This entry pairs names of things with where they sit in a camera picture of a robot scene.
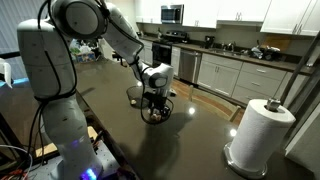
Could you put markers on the wooden chair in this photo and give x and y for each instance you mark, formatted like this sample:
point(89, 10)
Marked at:
point(213, 103)

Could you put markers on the stainless steel dishwasher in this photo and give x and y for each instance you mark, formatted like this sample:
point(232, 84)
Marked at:
point(189, 65)

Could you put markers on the white paper towel roll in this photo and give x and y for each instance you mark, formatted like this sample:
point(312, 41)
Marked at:
point(259, 134)

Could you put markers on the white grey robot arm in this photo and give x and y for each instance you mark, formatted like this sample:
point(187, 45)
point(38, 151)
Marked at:
point(44, 45)

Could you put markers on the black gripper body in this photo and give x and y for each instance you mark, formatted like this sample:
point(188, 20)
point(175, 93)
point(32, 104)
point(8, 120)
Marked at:
point(157, 105)

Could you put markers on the stainless steel microwave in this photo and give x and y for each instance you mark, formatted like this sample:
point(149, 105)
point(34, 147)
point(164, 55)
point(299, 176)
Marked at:
point(172, 14)

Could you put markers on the silver paper towel holder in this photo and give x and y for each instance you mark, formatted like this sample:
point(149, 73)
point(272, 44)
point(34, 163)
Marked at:
point(272, 105)

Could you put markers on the black stove range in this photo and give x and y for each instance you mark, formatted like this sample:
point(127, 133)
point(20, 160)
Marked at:
point(162, 48)

